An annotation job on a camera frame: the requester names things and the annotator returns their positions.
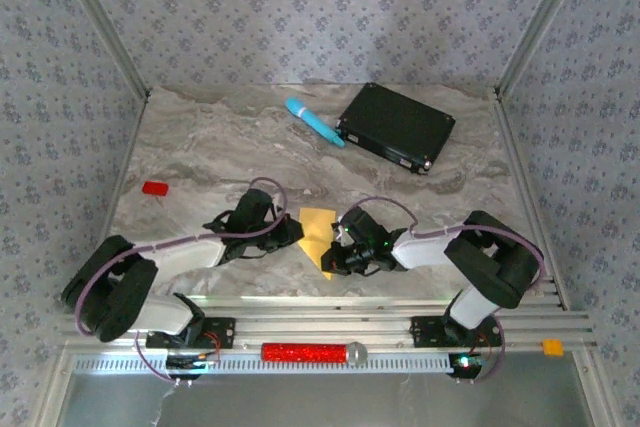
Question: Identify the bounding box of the yellow square paper sheet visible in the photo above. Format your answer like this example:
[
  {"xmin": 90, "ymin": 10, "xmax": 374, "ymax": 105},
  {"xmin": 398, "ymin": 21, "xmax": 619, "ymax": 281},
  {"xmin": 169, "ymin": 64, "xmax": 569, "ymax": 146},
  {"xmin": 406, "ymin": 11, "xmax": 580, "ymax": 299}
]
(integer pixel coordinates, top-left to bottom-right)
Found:
[{"xmin": 297, "ymin": 206, "xmax": 337, "ymax": 282}]

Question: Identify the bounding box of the red glitter microphone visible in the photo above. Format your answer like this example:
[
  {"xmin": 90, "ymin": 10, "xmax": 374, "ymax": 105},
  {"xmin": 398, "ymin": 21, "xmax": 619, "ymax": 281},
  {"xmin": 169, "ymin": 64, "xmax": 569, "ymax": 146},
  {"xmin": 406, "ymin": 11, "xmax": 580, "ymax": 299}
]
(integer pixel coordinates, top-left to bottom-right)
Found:
[{"xmin": 260, "ymin": 340, "xmax": 370, "ymax": 367}]

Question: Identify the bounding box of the blue marker pen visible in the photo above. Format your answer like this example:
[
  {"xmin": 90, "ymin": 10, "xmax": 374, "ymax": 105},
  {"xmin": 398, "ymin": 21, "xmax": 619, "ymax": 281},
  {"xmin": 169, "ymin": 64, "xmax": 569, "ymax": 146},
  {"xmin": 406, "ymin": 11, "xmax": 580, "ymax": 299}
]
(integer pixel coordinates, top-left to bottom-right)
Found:
[{"xmin": 284, "ymin": 95, "xmax": 347, "ymax": 149}]

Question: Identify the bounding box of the black receiver box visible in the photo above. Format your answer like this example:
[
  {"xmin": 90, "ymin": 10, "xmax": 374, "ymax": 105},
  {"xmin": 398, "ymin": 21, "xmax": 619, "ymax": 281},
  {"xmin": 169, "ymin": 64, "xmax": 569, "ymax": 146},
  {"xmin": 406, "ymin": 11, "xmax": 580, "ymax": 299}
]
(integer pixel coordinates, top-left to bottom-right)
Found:
[{"xmin": 335, "ymin": 81, "xmax": 457, "ymax": 177}]

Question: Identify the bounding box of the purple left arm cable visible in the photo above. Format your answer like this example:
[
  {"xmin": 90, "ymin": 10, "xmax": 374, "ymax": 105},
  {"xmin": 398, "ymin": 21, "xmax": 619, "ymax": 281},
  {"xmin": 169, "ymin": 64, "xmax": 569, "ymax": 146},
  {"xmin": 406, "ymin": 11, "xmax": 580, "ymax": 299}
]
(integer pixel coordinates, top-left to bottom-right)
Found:
[{"xmin": 73, "ymin": 176, "xmax": 288, "ymax": 386}]

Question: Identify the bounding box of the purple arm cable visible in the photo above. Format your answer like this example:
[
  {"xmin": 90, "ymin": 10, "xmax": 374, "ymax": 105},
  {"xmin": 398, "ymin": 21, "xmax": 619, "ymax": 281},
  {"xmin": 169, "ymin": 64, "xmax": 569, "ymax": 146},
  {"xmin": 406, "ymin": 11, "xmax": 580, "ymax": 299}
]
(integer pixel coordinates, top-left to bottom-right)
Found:
[
  {"xmin": 344, "ymin": 195, "xmax": 546, "ymax": 384},
  {"xmin": 73, "ymin": 176, "xmax": 288, "ymax": 386}
]

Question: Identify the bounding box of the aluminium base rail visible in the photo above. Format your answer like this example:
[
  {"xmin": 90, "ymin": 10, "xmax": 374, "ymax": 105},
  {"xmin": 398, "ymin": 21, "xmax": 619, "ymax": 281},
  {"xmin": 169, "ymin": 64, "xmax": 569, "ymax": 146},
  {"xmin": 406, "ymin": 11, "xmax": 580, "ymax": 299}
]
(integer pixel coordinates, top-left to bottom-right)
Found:
[{"xmin": 58, "ymin": 295, "xmax": 599, "ymax": 354}]

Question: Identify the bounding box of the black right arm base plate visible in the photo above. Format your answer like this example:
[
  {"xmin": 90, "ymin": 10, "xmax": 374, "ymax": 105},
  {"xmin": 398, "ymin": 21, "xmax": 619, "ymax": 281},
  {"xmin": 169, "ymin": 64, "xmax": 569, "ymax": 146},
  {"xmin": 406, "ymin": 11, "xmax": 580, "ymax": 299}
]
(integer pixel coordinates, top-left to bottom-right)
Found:
[{"xmin": 409, "ymin": 315, "xmax": 504, "ymax": 348}]

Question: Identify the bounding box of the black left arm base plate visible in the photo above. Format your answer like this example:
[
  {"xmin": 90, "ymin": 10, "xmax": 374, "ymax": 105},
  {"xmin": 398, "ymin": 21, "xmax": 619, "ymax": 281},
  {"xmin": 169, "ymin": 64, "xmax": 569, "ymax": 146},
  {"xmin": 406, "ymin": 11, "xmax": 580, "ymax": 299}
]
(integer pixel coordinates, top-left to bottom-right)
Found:
[{"xmin": 144, "ymin": 315, "xmax": 237, "ymax": 351}]

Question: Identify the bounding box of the white slotted cable duct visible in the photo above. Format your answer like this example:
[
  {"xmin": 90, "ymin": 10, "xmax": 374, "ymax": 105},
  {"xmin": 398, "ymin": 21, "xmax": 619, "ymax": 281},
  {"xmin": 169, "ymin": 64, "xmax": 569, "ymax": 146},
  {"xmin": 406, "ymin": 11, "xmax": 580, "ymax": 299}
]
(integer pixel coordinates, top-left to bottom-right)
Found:
[{"xmin": 72, "ymin": 351, "xmax": 464, "ymax": 376}]

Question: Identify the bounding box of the aluminium side rail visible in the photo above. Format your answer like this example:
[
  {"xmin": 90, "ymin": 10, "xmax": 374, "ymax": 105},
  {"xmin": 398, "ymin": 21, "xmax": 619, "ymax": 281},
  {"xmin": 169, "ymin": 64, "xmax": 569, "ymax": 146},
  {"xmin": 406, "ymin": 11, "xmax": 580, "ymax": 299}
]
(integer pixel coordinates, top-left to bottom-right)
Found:
[
  {"xmin": 494, "ymin": 91, "xmax": 571, "ymax": 311},
  {"xmin": 74, "ymin": 94, "xmax": 151, "ymax": 313}
]

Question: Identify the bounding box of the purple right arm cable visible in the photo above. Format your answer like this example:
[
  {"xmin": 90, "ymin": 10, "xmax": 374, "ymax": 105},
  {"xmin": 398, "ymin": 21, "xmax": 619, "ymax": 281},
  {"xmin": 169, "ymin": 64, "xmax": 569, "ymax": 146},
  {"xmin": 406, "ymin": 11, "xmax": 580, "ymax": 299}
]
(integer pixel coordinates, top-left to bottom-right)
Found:
[{"xmin": 344, "ymin": 195, "xmax": 546, "ymax": 384}]

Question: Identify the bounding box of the aluminium frame post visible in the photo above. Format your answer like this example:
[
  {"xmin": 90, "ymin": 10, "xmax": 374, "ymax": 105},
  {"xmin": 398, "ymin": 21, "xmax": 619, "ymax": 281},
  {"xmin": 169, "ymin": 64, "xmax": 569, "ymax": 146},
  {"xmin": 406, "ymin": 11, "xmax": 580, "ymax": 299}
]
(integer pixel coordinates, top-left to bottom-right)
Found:
[
  {"xmin": 492, "ymin": 0, "xmax": 596, "ymax": 101},
  {"xmin": 49, "ymin": 0, "xmax": 152, "ymax": 101}
]

